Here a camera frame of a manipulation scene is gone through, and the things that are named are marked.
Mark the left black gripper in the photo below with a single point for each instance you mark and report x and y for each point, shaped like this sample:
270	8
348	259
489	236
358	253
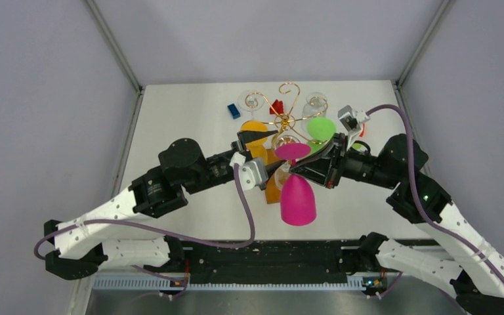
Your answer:
247	136

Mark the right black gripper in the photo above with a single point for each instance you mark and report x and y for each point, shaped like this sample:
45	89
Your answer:
321	171

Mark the orange plastic goblet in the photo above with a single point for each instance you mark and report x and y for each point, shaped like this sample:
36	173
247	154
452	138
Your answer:
256	147

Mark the green plastic goblet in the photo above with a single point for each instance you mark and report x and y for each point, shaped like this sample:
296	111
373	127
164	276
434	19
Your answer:
321	130

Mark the clear tall flute glass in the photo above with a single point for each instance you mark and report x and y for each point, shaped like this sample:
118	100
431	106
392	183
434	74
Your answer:
251	101

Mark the clear stemmed wine glass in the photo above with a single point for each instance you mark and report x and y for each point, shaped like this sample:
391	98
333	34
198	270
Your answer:
284	143

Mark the gold wire wine glass rack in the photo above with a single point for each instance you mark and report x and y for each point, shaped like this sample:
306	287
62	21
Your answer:
286	124

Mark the pink plastic goblet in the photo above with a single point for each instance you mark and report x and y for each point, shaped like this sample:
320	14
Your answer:
297	199

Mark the clear short wine glass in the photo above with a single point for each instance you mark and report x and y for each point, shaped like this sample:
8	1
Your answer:
316	106

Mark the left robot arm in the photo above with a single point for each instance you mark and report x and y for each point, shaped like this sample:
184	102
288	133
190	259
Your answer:
92	242

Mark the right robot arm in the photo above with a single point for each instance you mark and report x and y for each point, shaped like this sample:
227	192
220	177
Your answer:
473	273

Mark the dark blue block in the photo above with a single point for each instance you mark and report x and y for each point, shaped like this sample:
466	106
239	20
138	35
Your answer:
233	110

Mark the orange-red block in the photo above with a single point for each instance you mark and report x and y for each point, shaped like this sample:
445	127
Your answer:
362	130

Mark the red block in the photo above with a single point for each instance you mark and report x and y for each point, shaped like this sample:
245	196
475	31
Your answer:
277	107

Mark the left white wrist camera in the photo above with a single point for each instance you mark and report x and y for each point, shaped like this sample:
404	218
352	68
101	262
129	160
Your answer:
248	174

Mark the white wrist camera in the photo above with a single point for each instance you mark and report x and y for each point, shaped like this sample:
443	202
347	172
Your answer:
248	174
352	120

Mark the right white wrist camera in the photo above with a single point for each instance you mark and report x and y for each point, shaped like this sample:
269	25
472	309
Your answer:
352	120

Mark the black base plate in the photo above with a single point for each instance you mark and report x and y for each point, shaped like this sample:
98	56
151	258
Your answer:
272	262

